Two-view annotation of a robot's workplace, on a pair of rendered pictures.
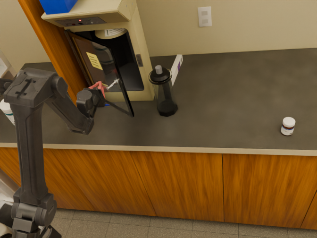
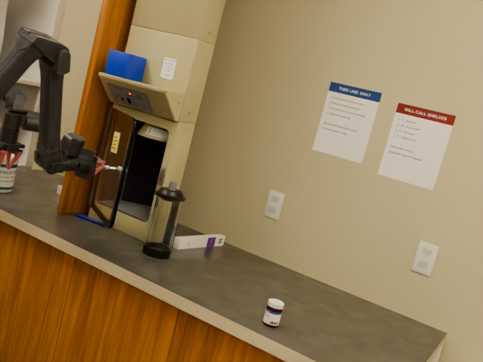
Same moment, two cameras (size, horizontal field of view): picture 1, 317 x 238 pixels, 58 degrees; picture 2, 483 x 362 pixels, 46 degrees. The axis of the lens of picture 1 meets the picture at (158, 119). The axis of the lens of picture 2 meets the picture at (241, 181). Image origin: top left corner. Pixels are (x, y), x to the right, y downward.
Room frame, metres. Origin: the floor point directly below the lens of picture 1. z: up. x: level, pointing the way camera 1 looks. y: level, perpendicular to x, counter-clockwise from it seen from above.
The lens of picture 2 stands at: (-0.89, -0.55, 1.55)
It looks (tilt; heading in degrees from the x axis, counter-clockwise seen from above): 8 degrees down; 8
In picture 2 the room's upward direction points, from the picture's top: 15 degrees clockwise
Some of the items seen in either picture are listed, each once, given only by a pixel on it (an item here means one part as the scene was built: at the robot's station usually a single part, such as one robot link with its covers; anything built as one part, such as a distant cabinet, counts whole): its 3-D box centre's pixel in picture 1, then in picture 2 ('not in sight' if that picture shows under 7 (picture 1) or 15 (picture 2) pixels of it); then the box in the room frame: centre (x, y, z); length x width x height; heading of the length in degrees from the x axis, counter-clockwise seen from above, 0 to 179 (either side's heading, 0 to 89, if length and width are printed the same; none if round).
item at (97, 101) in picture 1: (92, 101); (80, 163); (0.93, 0.25, 1.20); 0.07 x 0.07 x 0.10; 70
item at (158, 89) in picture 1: (163, 92); (163, 222); (1.03, -0.06, 1.06); 0.11 x 0.11 x 0.21
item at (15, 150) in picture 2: not in sight; (7, 156); (0.99, 0.54, 1.14); 0.07 x 0.07 x 0.09; 70
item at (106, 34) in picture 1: (111, 23); (161, 131); (1.27, 0.10, 1.34); 0.18 x 0.18 x 0.05
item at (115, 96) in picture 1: (101, 76); (111, 165); (1.10, 0.20, 1.19); 0.30 x 0.01 x 0.40; 38
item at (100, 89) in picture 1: (97, 90); (94, 164); (1.00, 0.22, 1.20); 0.09 x 0.07 x 0.07; 160
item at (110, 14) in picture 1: (87, 17); (138, 96); (1.13, 0.17, 1.46); 0.32 x 0.11 x 0.10; 70
